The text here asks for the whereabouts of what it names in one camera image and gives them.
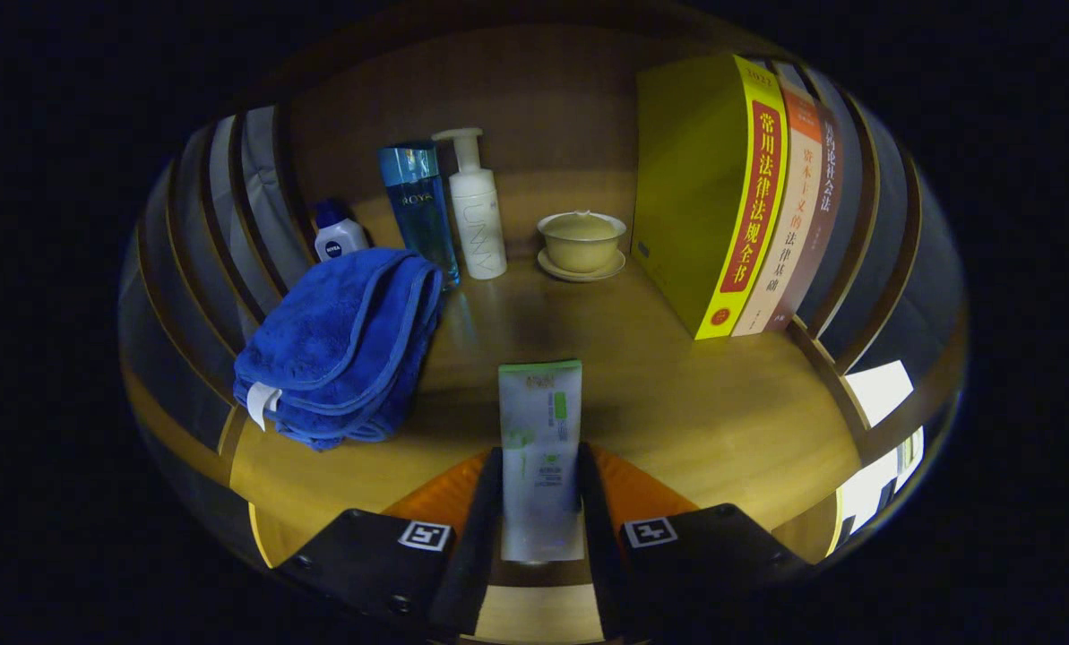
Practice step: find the white green tube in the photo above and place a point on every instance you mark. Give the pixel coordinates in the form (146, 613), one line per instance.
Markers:
(541, 421)

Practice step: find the orange white book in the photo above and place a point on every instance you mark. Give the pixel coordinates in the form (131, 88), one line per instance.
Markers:
(798, 206)

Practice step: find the beige lidded tea bowl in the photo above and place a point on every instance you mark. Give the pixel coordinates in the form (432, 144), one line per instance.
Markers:
(581, 246)

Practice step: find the blue folded towel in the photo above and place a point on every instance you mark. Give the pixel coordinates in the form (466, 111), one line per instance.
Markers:
(337, 331)

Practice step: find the brown book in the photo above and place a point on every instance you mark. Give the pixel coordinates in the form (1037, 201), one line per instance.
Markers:
(825, 206)

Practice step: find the white pump bottle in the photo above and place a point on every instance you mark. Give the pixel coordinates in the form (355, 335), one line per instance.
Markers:
(480, 224)

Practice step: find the yellow book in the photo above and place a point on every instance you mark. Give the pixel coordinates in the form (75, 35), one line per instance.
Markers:
(686, 197)

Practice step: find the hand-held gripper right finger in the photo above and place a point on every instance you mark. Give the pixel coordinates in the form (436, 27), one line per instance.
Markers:
(604, 564)

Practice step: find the wooden cabinet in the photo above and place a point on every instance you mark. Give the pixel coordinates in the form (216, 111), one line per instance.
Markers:
(534, 98)

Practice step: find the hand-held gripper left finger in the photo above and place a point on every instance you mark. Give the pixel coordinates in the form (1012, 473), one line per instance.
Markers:
(476, 555)

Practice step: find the blue translucent bottle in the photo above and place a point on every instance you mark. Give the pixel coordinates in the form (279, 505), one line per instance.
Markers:
(418, 215)

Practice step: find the small blue white lotion bottle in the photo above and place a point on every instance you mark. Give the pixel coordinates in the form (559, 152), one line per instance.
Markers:
(337, 242)

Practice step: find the wooden countertop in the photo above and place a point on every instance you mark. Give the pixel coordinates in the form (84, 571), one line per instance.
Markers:
(659, 394)

